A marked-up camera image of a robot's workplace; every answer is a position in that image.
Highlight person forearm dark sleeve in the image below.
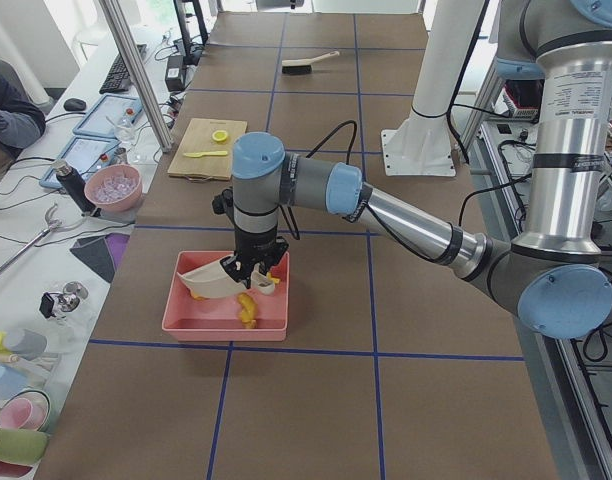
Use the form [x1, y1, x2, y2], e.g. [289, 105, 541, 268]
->
[0, 74, 46, 158]

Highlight pink plastic bin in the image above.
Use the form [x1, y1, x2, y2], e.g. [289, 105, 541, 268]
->
[162, 251, 290, 342]

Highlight yellow toy corn cob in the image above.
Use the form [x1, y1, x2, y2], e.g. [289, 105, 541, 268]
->
[266, 272, 281, 285]

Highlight metal reacher grabber tool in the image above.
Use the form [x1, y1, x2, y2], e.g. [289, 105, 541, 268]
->
[0, 203, 98, 276]

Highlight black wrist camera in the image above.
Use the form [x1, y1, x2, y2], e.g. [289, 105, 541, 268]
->
[212, 187, 235, 224]

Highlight beige plastic dustpan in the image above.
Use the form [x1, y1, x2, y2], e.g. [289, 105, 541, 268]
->
[177, 260, 275, 299]

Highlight teach pendant tablet near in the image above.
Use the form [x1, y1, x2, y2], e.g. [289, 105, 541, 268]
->
[58, 136, 120, 181]

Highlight blue cup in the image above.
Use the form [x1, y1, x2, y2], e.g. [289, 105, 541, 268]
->
[0, 364, 28, 400]

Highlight teach pendant tablet far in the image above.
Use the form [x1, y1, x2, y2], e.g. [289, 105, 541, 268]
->
[72, 93, 142, 138]

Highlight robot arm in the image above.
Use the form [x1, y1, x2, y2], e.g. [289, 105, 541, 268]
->
[212, 1, 612, 339]

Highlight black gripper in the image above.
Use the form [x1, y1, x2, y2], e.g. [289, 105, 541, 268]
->
[220, 228, 289, 289]

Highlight yellow plastic knife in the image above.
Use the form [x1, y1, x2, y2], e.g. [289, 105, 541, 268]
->
[183, 150, 229, 158]

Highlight green cup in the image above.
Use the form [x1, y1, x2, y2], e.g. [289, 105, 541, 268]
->
[0, 428, 50, 466]

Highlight pink bowl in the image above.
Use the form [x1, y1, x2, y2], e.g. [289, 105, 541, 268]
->
[84, 164, 142, 212]

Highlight grey cup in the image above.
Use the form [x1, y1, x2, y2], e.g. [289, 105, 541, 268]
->
[3, 328, 47, 360]

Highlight yellow toy lemon slice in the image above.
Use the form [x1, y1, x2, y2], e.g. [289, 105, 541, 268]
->
[211, 129, 229, 143]

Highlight wooden cutting board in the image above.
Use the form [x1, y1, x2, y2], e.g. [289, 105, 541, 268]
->
[167, 118, 248, 181]

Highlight aluminium frame post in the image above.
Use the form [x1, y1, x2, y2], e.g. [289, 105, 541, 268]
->
[99, 0, 173, 153]

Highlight toy ginger root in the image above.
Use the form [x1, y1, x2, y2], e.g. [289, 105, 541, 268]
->
[237, 293, 257, 329]

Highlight black water bottle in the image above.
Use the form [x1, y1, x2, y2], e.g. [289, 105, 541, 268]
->
[53, 159, 96, 214]

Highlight black computer mouse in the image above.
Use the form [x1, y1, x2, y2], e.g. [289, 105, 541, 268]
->
[63, 98, 87, 112]

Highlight pink cup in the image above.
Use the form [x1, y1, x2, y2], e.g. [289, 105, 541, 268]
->
[0, 390, 51, 431]

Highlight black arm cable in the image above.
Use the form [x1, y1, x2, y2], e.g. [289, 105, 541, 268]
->
[280, 119, 467, 261]

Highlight beige hand brush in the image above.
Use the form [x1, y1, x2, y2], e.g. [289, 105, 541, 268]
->
[281, 51, 340, 76]

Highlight teach pendant tablet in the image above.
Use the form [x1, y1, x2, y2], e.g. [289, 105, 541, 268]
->
[72, 93, 142, 138]
[58, 136, 120, 181]

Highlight black keyboard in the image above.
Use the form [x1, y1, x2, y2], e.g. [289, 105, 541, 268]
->
[99, 54, 132, 94]

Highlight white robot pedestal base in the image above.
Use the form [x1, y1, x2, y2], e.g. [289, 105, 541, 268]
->
[381, 0, 488, 177]

